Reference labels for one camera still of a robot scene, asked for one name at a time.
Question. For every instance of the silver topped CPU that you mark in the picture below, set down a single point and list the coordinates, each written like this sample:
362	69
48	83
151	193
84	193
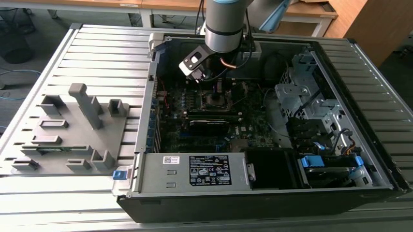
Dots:
217	100

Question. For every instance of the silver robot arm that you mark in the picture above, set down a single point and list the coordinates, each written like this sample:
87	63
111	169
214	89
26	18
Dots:
226	24

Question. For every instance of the black CPU socket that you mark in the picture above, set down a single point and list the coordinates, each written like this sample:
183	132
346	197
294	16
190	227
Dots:
203	104

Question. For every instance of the black RAM slot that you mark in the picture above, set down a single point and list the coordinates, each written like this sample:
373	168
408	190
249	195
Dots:
213	116
213	112

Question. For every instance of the black graphics card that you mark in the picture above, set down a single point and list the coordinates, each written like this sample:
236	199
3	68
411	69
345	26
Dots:
207	129

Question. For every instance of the green motherboard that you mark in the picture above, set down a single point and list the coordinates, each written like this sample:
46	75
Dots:
254	120

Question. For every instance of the silver metal drive cage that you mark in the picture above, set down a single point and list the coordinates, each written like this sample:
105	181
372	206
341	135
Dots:
290	90

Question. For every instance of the pale blue teach pendant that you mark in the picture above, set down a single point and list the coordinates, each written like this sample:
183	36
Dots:
274	17

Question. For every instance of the brown chipset heatsink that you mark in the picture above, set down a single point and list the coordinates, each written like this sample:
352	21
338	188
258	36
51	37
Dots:
240	145

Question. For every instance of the small white code sticker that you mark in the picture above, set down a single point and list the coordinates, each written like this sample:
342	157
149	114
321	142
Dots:
171	160

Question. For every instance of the black rating label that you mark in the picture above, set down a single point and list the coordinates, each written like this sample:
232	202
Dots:
210	170

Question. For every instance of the silver power supply unit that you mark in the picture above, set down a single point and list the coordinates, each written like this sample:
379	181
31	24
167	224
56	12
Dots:
155	176

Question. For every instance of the hard disk in blue carrier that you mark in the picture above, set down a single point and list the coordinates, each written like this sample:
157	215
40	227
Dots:
312	160

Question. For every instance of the grey plastic parts rack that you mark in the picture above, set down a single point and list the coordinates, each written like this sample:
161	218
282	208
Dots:
80	135

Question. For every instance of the blue plastic case clip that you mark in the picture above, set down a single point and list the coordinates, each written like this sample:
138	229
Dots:
118	175

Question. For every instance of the wooden cabinet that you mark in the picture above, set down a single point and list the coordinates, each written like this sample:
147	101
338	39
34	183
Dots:
381	24

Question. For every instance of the green RAM stick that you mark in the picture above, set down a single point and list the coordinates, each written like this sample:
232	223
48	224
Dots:
64	149

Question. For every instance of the black PC case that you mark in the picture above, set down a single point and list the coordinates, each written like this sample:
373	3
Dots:
226	207

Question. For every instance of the black round floor object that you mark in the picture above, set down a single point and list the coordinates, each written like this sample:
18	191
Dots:
18	56

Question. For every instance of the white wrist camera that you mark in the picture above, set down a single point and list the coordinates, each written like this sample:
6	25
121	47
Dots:
190	65

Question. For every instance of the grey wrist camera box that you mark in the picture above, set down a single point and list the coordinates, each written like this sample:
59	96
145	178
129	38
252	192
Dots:
252	49

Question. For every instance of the wooden desk white frame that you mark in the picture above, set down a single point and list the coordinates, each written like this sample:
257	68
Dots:
306	12
97	2

